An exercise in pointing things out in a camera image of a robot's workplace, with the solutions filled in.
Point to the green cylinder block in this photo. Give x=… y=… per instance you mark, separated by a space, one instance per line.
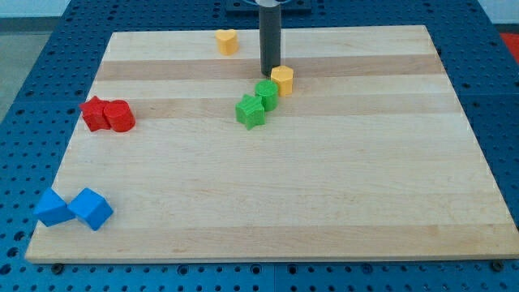
x=268 y=92

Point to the yellow hexagon block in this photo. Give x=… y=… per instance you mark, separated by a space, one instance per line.
x=283 y=77

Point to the red star block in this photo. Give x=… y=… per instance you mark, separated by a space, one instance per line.
x=93 y=114

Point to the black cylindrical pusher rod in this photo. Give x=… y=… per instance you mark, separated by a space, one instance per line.
x=269 y=38

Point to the red cylinder block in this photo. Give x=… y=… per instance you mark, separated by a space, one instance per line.
x=119 y=116

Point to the wooden board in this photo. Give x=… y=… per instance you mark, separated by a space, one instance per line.
x=371 y=157

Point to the green star block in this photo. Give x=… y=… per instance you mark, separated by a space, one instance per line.
x=250 y=111

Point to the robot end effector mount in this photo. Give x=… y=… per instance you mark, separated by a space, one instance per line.
x=267 y=3

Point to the blue cube block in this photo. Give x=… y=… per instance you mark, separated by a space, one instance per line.
x=91 y=208

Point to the yellow heart block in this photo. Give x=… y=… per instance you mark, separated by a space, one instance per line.
x=227 y=41

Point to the blue triangle block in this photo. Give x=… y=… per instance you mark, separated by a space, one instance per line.
x=51 y=209

